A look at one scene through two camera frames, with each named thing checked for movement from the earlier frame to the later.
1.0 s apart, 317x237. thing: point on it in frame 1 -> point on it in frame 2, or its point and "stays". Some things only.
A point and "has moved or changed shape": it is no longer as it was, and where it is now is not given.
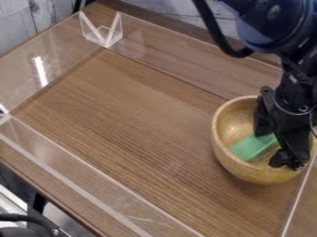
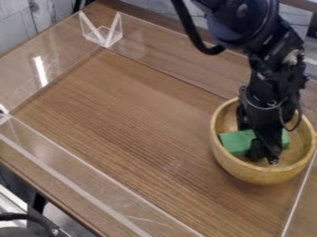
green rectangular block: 252,146 has moved or changed shape
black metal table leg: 38,203 stays
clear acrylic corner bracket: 101,35 stays
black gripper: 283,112 -> 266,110
